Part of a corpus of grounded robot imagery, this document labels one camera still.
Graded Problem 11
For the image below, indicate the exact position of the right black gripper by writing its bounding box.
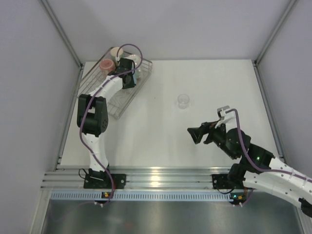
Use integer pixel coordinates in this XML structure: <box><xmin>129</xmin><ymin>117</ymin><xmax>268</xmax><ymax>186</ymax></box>
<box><xmin>187</xmin><ymin>118</ymin><xmax>237</xmax><ymax>160</ymax></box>

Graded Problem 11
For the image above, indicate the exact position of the white mug orange inside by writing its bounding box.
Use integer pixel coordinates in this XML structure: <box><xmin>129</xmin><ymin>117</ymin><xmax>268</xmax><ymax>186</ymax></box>
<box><xmin>126</xmin><ymin>54</ymin><xmax>142</xmax><ymax>79</ymax></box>

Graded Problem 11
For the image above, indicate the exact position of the beige ceramic mug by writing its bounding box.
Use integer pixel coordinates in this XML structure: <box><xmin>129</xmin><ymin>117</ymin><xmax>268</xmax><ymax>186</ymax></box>
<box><xmin>110</xmin><ymin>47</ymin><xmax>124</xmax><ymax>64</ymax></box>

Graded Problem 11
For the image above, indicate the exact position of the pink cartoon mug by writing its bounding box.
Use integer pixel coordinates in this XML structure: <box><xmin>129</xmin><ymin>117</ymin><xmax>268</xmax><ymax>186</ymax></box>
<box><xmin>99</xmin><ymin>58</ymin><xmax>116</xmax><ymax>77</ymax></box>

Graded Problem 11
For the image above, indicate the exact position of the clear glass cup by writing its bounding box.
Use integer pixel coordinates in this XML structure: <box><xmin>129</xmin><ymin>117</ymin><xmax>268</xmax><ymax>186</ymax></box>
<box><xmin>177</xmin><ymin>94</ymin><xmax>190</xmax><ymax>110</ymax></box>

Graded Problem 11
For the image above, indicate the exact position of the light blue mug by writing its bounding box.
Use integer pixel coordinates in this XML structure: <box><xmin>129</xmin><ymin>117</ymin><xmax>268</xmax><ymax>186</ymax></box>
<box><xmin>132</xmin><ymin>61</ymin><xmax>137</xmax><ymax>85</ymax></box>

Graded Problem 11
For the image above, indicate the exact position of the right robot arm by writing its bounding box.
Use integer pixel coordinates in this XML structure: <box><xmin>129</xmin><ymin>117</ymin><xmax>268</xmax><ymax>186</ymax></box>
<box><xmin>187</xmin><ymin>122</ymin><xmax>312</xmax><ymax>216</ymax></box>

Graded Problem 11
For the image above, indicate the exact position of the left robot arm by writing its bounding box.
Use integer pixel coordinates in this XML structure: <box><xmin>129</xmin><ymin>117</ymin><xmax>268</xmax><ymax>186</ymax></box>
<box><xmin>77</xmin><ymin>58</ymin><xmax>137</xmax><ymax>188</ymax></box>

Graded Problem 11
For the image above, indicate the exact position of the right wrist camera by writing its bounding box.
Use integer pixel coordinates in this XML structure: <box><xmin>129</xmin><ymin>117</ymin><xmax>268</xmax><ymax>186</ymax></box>
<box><xmin>215</xmin><ymin>106</ymin><xmax>235</xmax><ymax>128</ymax></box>

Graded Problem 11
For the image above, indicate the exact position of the wire dish rack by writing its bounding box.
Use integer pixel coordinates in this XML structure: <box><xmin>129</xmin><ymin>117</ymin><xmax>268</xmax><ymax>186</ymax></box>
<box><xmin>75</xmin><ymin>48</ymin><xmax>153</xmax><ymax>119</ymax></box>

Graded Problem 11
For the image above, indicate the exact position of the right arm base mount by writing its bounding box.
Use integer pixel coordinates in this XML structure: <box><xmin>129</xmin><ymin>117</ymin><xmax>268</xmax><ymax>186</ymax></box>
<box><xmin>212</xmin><ymin>164</ymin><xmax>246</xmax><ymax>191</ymax></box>

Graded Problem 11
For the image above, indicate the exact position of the left aluminium frame post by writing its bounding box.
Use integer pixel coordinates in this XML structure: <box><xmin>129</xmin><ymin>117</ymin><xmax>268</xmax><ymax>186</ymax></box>
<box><xmin>39</xmin><ymin>0</ymin><xmax>83</xmax><ymax>68</ymax></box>

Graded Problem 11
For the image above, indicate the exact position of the aluminium frame post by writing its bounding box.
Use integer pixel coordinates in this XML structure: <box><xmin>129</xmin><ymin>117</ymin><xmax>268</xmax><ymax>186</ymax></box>
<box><xmin>39</xmin><ymin>0</ymin><xmax>83</xmax><ymax>68</ymax></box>
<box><xmin>253</xmin><ymin>0</ymin><xmax>299</xmax><ymax>67</ymax></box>

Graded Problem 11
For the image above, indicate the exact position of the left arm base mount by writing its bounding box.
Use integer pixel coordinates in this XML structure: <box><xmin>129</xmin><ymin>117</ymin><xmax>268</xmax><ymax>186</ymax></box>
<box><xmin>78</xmin><ymin>168</ymin><xmax>127</xmax><ymax>189</ymax></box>

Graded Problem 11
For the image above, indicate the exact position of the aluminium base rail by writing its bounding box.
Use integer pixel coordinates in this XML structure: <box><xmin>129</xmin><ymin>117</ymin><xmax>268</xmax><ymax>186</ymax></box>
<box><xmin>40</xmin><ymin>167</ymin><xmax>230</xmax><ymax>191</ymax></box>

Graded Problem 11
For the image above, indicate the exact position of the perforated cable tray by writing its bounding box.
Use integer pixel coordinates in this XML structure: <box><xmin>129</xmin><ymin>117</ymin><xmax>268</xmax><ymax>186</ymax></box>
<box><xmin>50</xmin><ymin>191</ymin><xmax>234</xmax><ymax>202</ymax></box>

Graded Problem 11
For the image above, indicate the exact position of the right aluminium frame post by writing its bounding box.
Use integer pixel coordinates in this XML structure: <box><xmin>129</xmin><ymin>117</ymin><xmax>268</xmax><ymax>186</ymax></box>
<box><xmin>253</xmin><ymin>0</ymin><xmax>299</xmax><ymax>67</ymax></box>

